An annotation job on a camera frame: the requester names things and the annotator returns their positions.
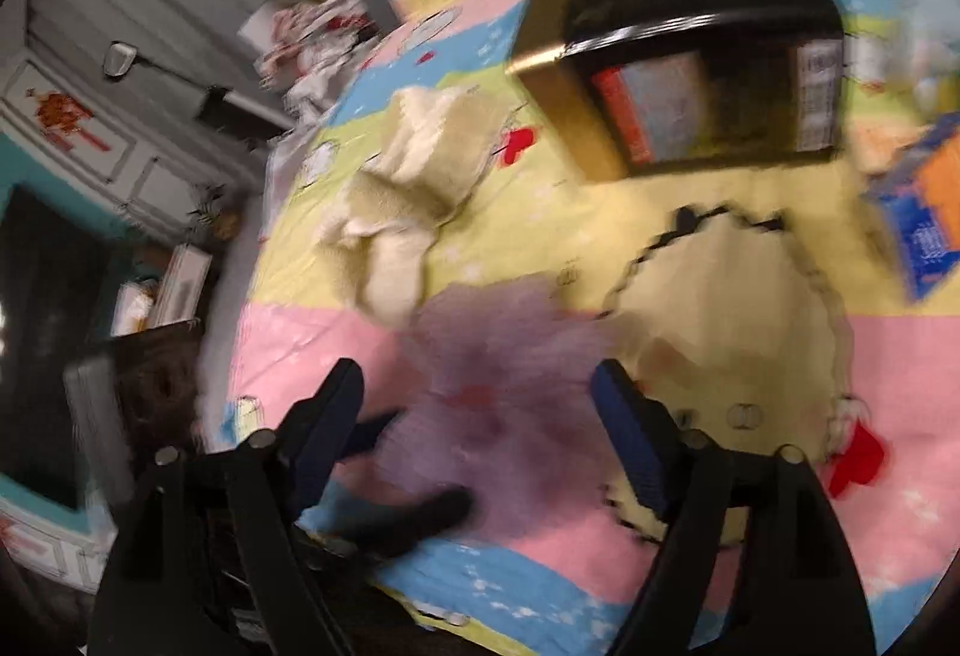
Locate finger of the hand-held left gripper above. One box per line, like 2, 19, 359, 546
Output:
341, 407, 410, 460
360, 485, 475, 559

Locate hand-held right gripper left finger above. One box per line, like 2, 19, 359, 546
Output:
88, 357, 367, 656

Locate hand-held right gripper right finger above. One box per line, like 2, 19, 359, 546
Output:
589, 358, 878, 656

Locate purple fluffy cloth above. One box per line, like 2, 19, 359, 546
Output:
375, 277, 638, 541

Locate cream fluffy towel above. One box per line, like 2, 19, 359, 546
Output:
311, 84, 518, 327

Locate dark brown fuzzy object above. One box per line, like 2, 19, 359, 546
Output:
112, 326, 207, 466

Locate cartoon printed blanket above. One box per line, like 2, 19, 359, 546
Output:
225, 0, 960, 656

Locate cardboard boxes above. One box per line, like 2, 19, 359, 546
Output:
112, 243, 215, 334

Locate black television screen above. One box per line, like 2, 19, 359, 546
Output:
0, 183, 113, 514

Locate white cabinet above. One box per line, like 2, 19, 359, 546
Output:
0, 48, 248, 582

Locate black stand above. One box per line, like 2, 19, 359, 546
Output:
105, 41, 297, 136

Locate blue and orange tissue pack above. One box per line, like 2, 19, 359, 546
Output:
859, 112, 960, 304

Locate pile of white red clothes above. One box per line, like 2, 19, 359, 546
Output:
255, 0, 380, 117

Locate red paper decoration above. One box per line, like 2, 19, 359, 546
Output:
30, 89, 106, 151

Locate white cardboard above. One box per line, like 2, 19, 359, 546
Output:
238, 0, 290, 53

